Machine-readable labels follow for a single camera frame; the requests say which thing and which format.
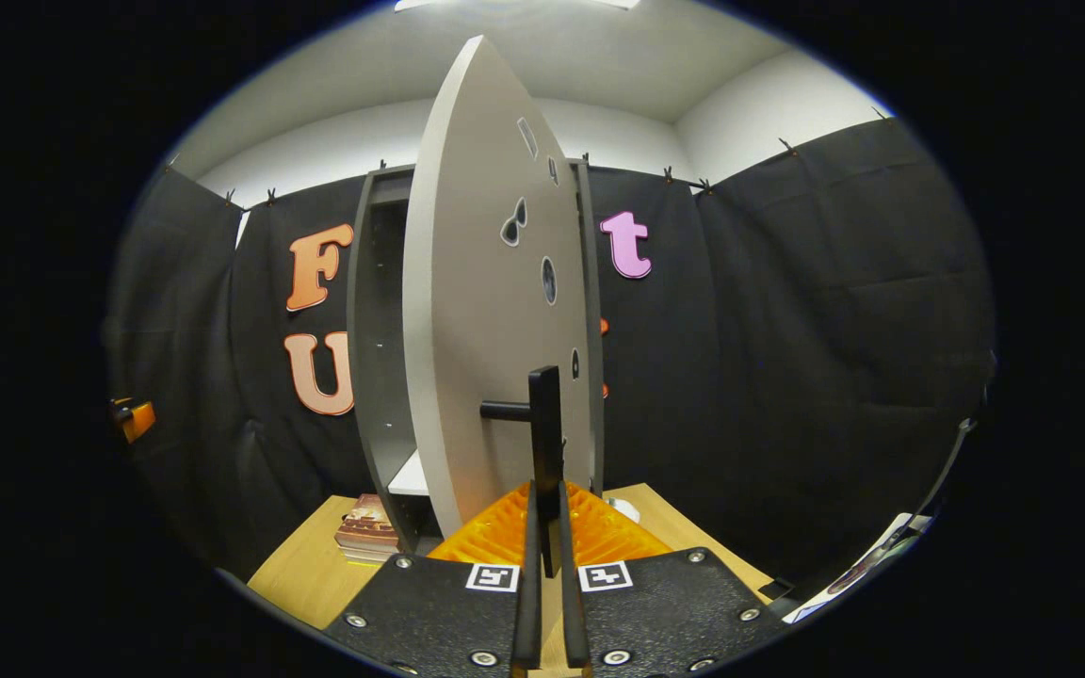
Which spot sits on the black backdrop cloth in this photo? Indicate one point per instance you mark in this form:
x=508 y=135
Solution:
x=787 y=330

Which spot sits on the ceiling light panel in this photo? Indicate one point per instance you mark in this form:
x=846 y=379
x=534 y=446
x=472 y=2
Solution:
x=505 y=4

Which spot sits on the white printed paper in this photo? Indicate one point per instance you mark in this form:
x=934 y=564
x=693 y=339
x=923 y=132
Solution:
x=858 y=570

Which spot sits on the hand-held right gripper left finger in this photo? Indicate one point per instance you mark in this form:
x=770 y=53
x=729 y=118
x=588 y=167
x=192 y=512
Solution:
x=528 y=612

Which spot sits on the row of black clips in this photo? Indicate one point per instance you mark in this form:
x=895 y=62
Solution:
x=668 y=175

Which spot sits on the white plain book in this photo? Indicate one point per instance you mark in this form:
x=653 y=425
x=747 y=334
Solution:
x=368 y=544

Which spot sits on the white round object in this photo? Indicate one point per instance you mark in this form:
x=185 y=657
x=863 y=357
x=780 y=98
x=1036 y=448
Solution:
x=624 y=508

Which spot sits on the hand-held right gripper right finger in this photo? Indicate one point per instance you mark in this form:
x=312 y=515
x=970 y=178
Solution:
x=573 y=612

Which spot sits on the grey cabinet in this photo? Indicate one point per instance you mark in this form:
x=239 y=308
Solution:
x=375 y=377

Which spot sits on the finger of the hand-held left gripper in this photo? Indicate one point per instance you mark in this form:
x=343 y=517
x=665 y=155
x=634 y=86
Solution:
x=136 y=419

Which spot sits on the beige cabinet door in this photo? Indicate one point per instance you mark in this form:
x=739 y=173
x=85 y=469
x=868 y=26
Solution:
x=477 y=282

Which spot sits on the yellow edged book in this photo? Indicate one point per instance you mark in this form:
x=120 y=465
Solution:
x=373 y=557

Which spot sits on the brown cover book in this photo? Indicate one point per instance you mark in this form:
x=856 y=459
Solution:
x=368 y=518

